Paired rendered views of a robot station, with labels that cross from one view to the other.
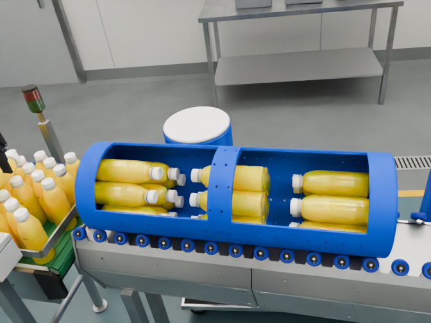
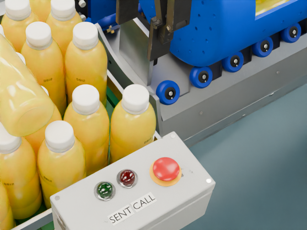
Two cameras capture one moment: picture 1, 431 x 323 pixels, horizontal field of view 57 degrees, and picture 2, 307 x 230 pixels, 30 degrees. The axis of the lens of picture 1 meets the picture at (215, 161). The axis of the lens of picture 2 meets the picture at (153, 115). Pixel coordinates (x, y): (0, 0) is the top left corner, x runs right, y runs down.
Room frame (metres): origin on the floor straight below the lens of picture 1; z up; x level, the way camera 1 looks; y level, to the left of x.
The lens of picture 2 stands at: (0.64, 1.03, 1.77)
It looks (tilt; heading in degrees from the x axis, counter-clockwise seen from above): 55 degrees down; 301
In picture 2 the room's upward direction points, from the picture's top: 8 degrees clockwise
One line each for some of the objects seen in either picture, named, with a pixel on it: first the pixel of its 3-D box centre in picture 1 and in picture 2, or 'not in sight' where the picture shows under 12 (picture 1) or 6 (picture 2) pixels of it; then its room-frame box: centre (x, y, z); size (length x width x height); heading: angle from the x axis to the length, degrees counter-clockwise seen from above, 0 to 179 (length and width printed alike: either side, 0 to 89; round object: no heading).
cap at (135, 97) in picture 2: (21, 213); (135, 97); (0.93, 0.61, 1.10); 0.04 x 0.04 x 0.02
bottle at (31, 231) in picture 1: (34, 237); (132, 135); (0.93, 0.61, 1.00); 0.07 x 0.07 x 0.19
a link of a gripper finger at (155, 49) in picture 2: not in sight; (160, 36); (0.89, 0.62, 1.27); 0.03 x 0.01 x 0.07; 72
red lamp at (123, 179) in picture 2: not in sight; (127, 176); (0.85, 0.72, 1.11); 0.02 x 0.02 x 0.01
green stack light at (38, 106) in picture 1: (35, 104); not in sight; (1.51, 0.69, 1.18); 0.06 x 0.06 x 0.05
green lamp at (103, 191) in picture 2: not in sight; (104, 189); (0.87, 0.76, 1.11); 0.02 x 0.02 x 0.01
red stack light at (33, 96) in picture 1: (31, 93); not in sight; (1.51, 0.69, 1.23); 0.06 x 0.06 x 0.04
